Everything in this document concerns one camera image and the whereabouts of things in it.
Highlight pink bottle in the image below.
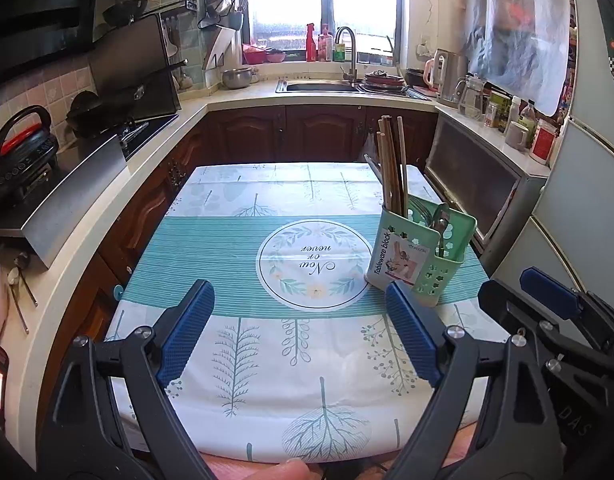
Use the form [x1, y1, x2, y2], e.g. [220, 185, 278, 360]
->
[317, 24, 334, 62]

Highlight steel stove splash panel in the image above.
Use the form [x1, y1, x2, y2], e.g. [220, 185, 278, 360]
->
[23, 134, 129, 268]

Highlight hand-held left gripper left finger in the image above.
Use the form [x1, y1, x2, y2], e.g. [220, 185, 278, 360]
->
[37, 279, 219, 480]

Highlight white cutting board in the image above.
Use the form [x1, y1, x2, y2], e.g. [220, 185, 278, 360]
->
[202, 26, 238, 71]

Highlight small stainless steel spoon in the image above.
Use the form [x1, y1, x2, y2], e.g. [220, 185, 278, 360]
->
[432, 217, 447, 261]

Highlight white electric kettle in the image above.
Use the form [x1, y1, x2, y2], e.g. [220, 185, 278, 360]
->
[423, 48, 468, 109]

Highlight metal spoon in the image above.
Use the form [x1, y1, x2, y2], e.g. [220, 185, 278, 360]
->
[14, 254, 39, 308]
[7, 266, 30, 336]

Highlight red-label jar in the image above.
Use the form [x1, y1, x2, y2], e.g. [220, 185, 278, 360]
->
[530, 119, 558, 165]

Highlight black electric cooker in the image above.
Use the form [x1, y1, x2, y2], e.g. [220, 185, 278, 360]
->
[0, 105, 60, 206]

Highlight steel kitchen sink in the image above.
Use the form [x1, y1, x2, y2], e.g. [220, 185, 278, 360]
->
[276, 77, 368, 94]

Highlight kitchen window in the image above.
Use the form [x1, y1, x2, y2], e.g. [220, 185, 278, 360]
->
[247, 0, 405, 63]

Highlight hanging black wok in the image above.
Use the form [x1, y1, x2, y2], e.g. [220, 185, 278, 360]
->
[102, 0, 165, 28]

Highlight black gas cooktop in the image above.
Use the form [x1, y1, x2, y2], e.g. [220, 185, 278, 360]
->
[118, 112, 180, 161]

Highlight green plastic utensil holder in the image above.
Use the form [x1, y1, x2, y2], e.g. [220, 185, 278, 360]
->
[364, 195, 478, 307]

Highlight chrome kitchen faucet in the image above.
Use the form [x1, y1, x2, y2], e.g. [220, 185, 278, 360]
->
[334, 26, 362, 83]

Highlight teal white printed tablecloth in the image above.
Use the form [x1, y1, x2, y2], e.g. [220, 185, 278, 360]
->
[104, 161, 512, 465]

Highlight black range hood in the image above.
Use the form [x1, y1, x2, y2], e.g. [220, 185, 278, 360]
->
[0, 0, 113, 91]

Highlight bundle of chopsticks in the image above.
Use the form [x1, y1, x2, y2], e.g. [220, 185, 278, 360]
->
[363, 116, 410, 216]

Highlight clear plastic bottle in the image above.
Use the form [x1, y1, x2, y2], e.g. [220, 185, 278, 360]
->
[518, 100, 536, 133]

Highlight glass pitcher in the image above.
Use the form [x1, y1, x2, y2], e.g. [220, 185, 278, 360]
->
[457, 74, 488, 122]

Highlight stainless steel appliance cabinet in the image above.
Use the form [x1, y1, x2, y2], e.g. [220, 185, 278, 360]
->
[426, 109, 550, 261]

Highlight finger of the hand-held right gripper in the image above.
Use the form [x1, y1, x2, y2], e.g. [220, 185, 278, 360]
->
[478, 279, 562, 361]
[519, 266, 614, 361]

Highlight white mug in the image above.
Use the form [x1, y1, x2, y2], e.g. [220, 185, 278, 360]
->
[504, 121, 531, 152]

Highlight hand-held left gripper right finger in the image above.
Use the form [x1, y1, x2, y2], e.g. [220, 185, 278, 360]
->
[385, 280, 564, 480]

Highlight person's left hand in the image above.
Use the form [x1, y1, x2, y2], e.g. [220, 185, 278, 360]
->
[207, 458, 311, 480]

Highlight red cooking pot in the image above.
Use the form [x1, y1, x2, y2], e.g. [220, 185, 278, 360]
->
[361, 70, 407, 95]

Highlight white refrigerator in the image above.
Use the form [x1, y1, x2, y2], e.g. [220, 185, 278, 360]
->
[487, 0, 614, 341]

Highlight large stainless steel spoon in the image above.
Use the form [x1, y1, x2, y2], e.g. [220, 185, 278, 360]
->
[433, 203, 451, 261]

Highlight steel mixing bowl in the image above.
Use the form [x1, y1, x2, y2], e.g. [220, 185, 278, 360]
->
[222, 67, 254, 90]

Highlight hanging plastic bags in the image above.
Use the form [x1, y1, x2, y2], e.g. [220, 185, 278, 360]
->
[462, 0, 572, 116]

